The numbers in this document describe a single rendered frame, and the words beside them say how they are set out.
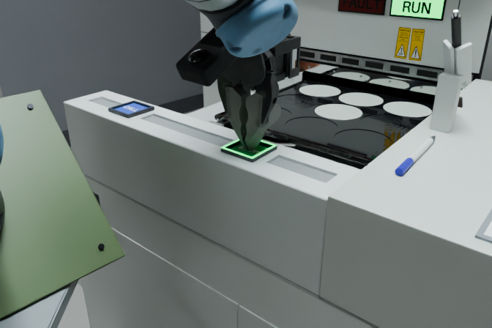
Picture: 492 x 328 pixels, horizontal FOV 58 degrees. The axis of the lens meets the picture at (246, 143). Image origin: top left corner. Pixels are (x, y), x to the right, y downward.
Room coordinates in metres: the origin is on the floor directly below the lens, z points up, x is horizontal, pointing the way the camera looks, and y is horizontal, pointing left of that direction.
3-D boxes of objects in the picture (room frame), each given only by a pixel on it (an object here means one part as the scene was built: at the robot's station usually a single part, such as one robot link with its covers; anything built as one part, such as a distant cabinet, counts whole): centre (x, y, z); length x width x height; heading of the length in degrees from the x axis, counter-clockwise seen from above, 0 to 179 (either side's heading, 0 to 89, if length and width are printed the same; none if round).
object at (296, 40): (0.58, -0.02, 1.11); 0.09 x 0.08 x 0.12; 141
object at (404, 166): (0.53, -0.23, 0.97); 0.14 x 0.01 x 0.01; 142
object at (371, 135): (0.89, -0.20, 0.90); 0.34 x 0.34 x 0.01; 51
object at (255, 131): (0.56, -0.03, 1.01); 0.06 x 0.03 x 0.09; 141
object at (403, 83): (1.05, -0.31, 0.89); 0.44 x 0.02 x 0.10; 51
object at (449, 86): (0.64, -0.31, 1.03); 0.06 x 0.04 x 0.13; 141
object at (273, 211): (0.64, 0.09, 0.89); 0.55 x 0.09 x 0.14; 51
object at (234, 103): (0.58, 0.00, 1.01); 0.06 x 0.03 x 0.09; 141
